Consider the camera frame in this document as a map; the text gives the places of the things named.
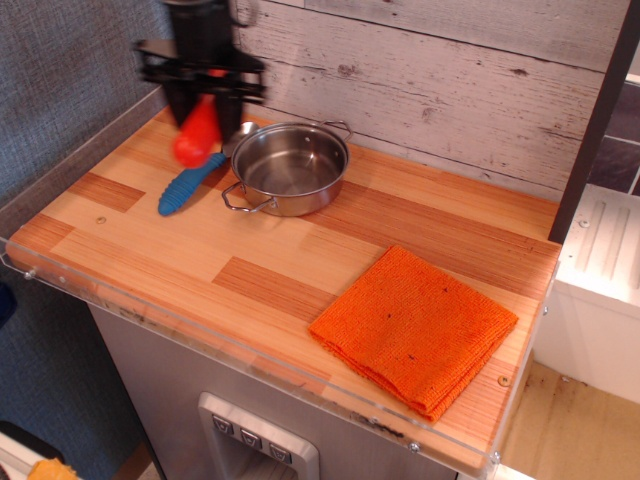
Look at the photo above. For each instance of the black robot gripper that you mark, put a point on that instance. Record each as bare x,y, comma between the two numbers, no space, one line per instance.
231,74

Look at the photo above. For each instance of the red plastic sausage toy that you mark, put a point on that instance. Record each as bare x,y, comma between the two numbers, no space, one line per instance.
199,133

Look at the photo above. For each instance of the stainless steel pot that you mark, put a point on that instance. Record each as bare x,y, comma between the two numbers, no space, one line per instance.
289,169

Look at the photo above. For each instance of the clear acrylic edge guard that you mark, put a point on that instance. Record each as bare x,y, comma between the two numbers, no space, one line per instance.
466,461

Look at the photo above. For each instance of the orange folded cloth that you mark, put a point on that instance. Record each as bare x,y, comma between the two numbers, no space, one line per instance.
414,330

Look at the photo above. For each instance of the grey toy fridge cabinet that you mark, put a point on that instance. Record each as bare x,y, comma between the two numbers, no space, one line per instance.
206,420

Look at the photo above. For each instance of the yellow object bottom left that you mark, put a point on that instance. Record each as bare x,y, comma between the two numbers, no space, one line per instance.
51,469

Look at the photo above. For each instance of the white toy sink unit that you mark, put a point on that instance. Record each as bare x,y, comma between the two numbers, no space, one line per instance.
590,327

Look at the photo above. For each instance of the dark left shelf post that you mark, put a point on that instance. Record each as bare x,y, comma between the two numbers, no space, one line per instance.
200,26

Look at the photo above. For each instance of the dark shelf post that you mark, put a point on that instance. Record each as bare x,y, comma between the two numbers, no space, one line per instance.
609,93
200,26

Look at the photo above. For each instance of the blue handled metal spoon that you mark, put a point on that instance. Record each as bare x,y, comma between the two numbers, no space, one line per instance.
182,187

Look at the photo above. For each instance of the dark right shelf post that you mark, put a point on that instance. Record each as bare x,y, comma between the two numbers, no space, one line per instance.
609,93

